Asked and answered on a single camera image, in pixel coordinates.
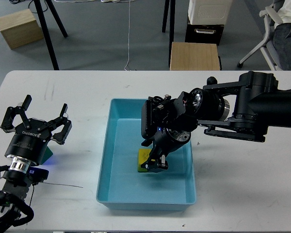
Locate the light wooden box left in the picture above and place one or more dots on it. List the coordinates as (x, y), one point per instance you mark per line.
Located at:
(20, 28)

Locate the yellow block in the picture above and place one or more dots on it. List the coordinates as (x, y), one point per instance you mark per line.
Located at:
(143, 155)

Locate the black drawer cabinet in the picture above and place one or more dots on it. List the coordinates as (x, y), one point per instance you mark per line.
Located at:
(202, 33)

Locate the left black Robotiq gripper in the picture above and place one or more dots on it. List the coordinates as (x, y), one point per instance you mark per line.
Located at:
(32, 136)

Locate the blue plastic bin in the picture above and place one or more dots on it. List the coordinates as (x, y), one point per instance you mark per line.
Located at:
(121, 186)

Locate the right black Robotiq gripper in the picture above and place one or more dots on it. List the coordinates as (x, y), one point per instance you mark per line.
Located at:
(165, 141)

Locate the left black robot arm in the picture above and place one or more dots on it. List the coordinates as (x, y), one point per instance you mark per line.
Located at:
(19, 176)

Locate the white ventilated appliance box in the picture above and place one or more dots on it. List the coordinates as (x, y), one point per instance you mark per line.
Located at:
(208, 12)

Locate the white office chair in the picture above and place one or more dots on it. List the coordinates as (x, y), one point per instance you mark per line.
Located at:
(270, 17)

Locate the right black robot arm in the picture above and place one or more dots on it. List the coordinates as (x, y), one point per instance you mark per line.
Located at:
(242, 110)

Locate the seated person in jeans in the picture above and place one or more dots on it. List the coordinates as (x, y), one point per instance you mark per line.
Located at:
(282, 36)

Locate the black table leg centre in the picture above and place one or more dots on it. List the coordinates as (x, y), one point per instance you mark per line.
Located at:
(169, 11)

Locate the green block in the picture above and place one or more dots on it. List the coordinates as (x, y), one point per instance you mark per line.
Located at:
(47, 154)

